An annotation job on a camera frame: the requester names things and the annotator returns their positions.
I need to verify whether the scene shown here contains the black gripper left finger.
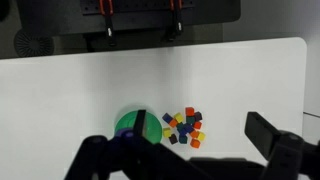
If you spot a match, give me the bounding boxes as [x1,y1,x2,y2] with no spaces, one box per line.
[64,109,214,180]

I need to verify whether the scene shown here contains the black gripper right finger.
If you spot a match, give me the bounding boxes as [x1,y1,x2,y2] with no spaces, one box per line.
[244,111,320,180]

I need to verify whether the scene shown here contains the green plastic bowl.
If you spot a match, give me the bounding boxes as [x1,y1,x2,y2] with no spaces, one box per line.
[114,109,163,145]

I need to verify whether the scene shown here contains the black round ribbed foot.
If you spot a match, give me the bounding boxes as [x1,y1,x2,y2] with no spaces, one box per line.
[13,29,55,58]

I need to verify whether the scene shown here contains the black orange bar clamp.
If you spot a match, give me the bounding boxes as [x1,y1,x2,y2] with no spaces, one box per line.
[166,0,185,42]
[98,0,118,47]

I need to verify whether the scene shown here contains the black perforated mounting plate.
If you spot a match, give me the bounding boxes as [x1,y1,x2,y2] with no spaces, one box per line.
[15,0,242,36]

